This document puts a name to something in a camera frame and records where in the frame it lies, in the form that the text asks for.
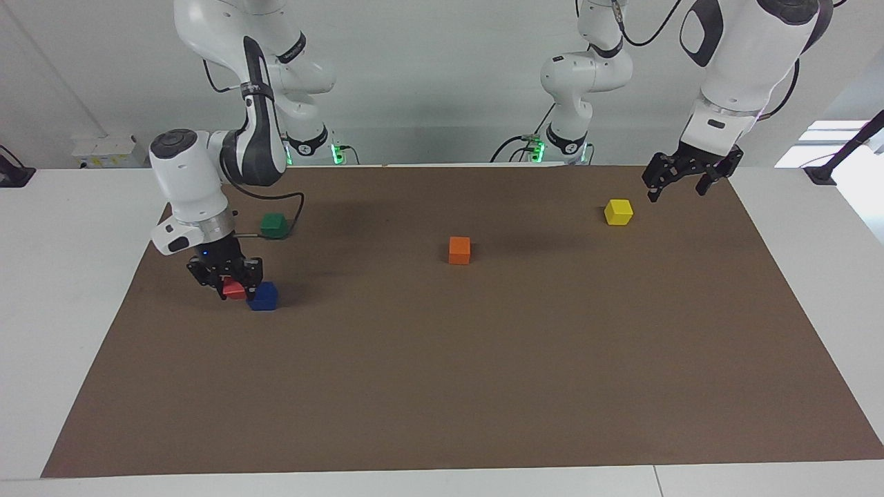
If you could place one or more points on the brown table mat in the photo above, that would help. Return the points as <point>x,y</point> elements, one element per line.
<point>483,359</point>

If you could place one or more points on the orange wooden block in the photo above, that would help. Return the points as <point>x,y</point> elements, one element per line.
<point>459,251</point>

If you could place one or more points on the white wall power box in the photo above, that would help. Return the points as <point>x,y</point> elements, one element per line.
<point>110,152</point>

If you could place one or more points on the black slanted stand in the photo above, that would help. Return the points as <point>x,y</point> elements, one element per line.
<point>846,148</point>

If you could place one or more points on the blue wooden block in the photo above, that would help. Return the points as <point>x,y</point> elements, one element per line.
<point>264,299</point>

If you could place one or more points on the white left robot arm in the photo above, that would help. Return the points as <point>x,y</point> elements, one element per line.
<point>732,69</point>

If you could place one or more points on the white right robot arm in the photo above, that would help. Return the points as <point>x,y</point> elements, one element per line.
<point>186,172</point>

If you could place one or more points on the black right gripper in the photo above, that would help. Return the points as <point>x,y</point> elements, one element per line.
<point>224,262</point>

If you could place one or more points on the black table clamp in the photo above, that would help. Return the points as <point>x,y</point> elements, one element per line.
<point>14,176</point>

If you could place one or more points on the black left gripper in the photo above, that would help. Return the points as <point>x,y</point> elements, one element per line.
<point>694,162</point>

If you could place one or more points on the yellow wooden block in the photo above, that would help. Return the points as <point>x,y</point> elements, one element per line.
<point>619,212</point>

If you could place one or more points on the red wooden block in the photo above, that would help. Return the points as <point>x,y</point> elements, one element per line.
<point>235,291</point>

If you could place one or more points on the green wooden block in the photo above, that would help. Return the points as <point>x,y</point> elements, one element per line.
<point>274,226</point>

